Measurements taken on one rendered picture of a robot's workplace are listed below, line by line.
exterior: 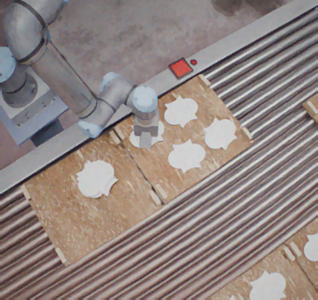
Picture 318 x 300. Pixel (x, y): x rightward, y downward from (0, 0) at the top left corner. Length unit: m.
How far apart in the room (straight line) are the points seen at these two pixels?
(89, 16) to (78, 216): 1.86
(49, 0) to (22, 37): 0.12
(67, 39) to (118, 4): 0.45
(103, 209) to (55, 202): 0.18
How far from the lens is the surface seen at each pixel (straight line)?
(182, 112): 1.64
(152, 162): 1.58
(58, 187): 1.59
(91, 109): 1.30
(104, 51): 2.91
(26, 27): 1.16
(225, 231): 1.55
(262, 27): 1.94
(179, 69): 1.74
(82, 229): 1.54
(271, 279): 1.54
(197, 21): 3.04
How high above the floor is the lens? 2.44
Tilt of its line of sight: 70 degrees down
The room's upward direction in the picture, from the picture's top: 1 degrees clockwise
